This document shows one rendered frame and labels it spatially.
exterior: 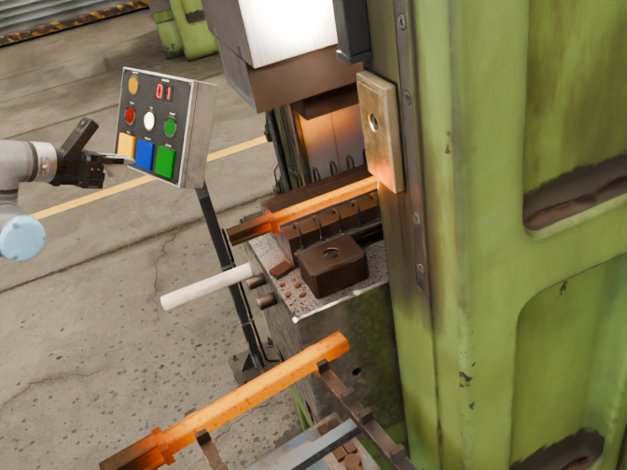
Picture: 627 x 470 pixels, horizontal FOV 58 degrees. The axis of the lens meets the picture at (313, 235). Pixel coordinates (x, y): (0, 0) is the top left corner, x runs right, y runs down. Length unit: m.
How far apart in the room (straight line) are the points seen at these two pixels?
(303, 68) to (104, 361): 1.85
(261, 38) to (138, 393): 1.73
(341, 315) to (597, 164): 0.53
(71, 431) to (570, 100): 2.06
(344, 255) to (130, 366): 1.58
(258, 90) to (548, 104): 0.47
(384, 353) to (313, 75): 0.61
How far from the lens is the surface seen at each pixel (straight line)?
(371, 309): 1.16
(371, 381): 1.31
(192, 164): 1.55
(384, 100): 0.81
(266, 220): 1.20
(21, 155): 1.36
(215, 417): 0.90
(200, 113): 1.53
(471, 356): 0.97
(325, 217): 1.20
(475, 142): 0.74
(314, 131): 1.38
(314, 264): 1.10
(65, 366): 2.69
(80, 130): 1.44
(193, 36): 6.04
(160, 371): 2.44
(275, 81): 1.02
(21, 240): 1.24
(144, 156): 1.66
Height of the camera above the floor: 1.66
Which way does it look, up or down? 35 degrees down
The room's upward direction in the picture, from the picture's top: 12 degrees counter-clockwise
